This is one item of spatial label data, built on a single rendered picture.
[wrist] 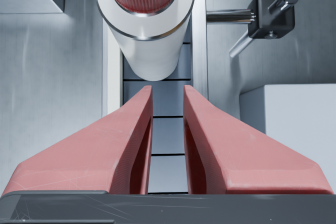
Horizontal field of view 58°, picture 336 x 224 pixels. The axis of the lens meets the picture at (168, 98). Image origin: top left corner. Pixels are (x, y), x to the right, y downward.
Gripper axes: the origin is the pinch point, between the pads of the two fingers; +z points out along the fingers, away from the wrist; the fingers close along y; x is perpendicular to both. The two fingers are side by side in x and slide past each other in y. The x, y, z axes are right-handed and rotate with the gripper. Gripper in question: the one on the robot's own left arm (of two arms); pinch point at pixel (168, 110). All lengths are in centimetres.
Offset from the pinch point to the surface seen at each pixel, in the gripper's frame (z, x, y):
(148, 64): 9.7, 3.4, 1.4
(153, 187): 9.7, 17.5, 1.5
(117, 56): 15.2, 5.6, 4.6
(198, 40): 11.9, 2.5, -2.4
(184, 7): 5.3, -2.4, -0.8
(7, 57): 22.5, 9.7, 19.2
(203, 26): 12.6, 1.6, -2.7
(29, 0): 23.0, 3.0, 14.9
